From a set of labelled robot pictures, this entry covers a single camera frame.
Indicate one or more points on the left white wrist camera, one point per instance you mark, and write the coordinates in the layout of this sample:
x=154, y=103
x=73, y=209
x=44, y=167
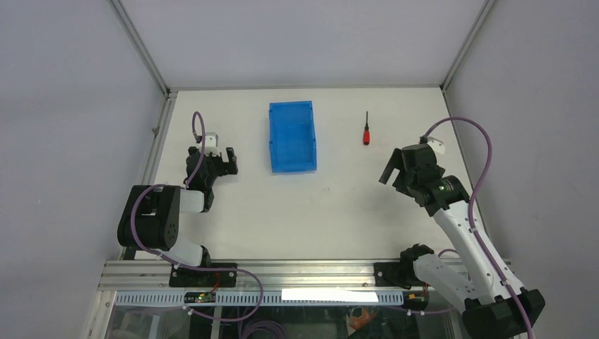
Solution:
x=208, y=144

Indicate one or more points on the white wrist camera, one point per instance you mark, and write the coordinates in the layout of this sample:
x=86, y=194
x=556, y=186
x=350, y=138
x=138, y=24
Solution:
x=208, y=144
x=435, y=144

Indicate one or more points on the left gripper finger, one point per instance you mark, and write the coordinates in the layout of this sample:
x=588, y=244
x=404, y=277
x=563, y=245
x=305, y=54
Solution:
x=231, y=155
x=229, y=168

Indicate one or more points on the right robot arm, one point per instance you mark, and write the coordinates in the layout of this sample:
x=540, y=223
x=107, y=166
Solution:
x=492, y=301

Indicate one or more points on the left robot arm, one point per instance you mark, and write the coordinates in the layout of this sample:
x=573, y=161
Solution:
x=151, y=221

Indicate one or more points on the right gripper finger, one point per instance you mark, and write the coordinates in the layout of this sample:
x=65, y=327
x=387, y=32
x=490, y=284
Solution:
x=395, y=162
x=400, y=182

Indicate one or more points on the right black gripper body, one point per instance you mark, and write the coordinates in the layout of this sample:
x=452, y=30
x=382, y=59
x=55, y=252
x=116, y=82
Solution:
x=409, y=191

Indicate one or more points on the red handled screwdriver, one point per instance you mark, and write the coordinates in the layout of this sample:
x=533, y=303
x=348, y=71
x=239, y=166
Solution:
x=366, y=134

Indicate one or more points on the aluminium mounting rail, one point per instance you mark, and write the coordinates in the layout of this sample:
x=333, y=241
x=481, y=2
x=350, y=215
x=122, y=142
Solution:
x=274, y=274

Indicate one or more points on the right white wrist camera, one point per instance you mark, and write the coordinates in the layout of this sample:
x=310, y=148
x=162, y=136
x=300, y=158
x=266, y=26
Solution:
x=435, y=144

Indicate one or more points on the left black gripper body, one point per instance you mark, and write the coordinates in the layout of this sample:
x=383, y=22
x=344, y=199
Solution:
x=215, y=164

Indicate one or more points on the white slotted cable duct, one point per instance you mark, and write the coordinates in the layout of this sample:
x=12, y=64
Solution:
x=285, y=298

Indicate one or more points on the blue plastic bin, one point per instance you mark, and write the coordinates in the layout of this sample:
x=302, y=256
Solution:
x=292, y=141

